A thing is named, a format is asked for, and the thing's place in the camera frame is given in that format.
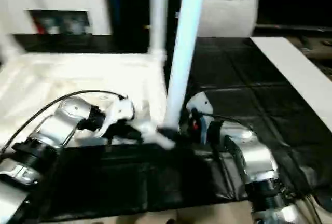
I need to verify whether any white plastic table top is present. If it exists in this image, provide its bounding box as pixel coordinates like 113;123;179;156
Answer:
0;52;178;150

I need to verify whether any white plastic table leg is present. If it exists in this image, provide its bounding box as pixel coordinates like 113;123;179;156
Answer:
0;32;24;63
161;0;210;132
147;0;169;62

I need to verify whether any black table mat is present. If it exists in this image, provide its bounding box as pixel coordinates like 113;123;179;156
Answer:
11;33;332;219

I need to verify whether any grey cushion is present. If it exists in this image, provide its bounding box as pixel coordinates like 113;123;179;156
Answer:
178;0;260;38

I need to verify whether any white cabinet with glass doors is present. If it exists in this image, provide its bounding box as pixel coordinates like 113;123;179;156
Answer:
0;0;113;36

